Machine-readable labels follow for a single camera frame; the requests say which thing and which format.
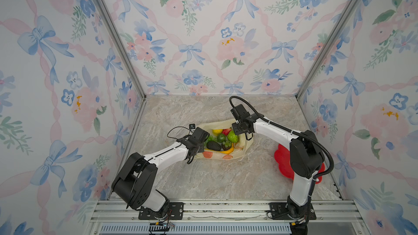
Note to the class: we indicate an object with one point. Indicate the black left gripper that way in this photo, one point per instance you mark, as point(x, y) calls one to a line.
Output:
point(201, 148)

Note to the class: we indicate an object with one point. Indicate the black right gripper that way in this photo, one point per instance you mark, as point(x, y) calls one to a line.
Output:
point(235, 129)

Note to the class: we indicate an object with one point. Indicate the pale yellow plastic bag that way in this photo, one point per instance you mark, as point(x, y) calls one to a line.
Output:
point(240, 148)

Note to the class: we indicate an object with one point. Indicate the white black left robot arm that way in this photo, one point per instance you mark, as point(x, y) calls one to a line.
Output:
point(134, 182)

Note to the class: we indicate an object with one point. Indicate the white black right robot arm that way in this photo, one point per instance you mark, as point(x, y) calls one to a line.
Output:
point(302, 188)

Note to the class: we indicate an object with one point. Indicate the red fruit in bag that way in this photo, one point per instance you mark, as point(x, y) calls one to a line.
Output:
point(226, 131)

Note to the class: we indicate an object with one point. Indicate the dark avocado in bag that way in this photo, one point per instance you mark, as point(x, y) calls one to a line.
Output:
point(214, 146)

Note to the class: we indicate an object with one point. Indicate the yellow fruit in bag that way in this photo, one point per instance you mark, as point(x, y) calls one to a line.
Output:
point(217, 131)

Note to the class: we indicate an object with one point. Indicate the yellow banana in bag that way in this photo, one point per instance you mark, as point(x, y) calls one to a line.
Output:
point(227, 150)

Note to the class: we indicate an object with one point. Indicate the red flower-shaped plate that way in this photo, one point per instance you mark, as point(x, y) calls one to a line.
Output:
point(282, 166)

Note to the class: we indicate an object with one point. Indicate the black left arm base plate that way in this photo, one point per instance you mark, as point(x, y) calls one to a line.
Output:
point(169, 211)

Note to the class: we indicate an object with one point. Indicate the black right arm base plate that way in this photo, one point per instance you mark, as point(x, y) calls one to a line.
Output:
point(284, 211)

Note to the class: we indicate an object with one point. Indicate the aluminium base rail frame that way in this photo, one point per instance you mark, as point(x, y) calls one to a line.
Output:
point(227, 217)

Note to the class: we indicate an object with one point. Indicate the aluminium corner frame post right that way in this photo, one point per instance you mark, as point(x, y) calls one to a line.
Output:
point(340, 24)

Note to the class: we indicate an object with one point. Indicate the aluminium corner frame post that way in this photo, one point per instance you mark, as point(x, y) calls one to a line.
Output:
point(111, 28)
point(340, 24)

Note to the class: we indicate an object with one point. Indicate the aluminium corner frame post left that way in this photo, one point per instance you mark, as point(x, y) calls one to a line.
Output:
point(111, 28)

